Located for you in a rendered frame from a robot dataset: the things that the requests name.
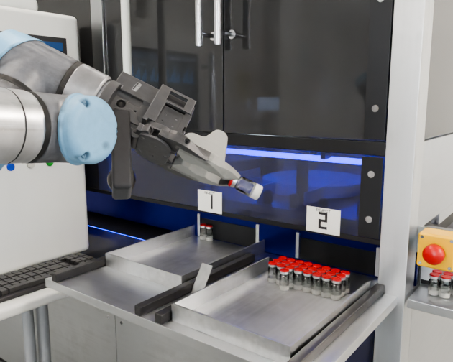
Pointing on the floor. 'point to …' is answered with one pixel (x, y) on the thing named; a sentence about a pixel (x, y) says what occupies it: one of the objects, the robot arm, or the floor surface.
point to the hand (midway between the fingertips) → (226, 181)
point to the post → (403, 171)
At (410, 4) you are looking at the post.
